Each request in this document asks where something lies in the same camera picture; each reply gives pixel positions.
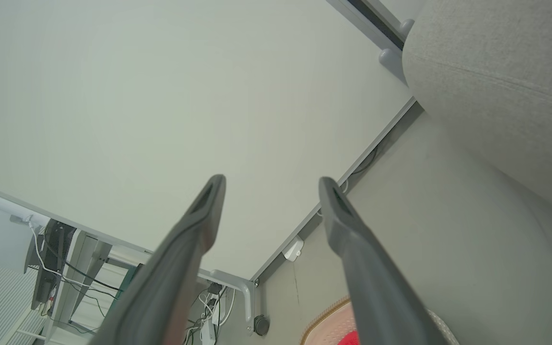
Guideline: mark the grey partition foot with caster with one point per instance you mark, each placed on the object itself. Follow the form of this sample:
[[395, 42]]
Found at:
[[242, 287]]

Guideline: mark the black caster wheel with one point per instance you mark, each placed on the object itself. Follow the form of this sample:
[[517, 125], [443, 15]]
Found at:
[[261, 326]]

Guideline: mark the long white power strip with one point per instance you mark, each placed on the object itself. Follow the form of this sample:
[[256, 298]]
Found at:
[[208, 331]]

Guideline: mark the cream plastic laundry basket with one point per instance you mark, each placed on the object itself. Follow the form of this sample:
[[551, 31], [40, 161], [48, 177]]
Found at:
[[324, 330]]

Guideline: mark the white desk frame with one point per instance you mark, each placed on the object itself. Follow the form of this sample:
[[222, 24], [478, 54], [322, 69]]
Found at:
[[82, 258]]

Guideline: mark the grey fabric sofa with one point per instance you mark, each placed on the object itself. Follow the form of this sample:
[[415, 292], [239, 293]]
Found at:
[[496, 72]]

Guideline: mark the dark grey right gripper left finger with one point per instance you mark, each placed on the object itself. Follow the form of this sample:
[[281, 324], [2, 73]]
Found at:
[[170, 287]]

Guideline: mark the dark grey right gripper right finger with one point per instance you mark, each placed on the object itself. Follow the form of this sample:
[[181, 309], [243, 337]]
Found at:
[[372, 287]]

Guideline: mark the large white partition panel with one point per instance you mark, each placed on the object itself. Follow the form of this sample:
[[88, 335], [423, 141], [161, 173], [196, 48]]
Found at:
[[161, 96]]

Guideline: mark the black power adapter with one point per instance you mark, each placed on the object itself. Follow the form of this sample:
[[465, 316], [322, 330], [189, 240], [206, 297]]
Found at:
[[214, 288]]

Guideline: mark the narrow white partition panel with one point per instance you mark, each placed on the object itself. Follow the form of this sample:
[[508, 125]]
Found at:
[[400, 7]]

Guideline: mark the black electronic box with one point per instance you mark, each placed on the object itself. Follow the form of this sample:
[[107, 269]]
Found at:
[[51, 258]]

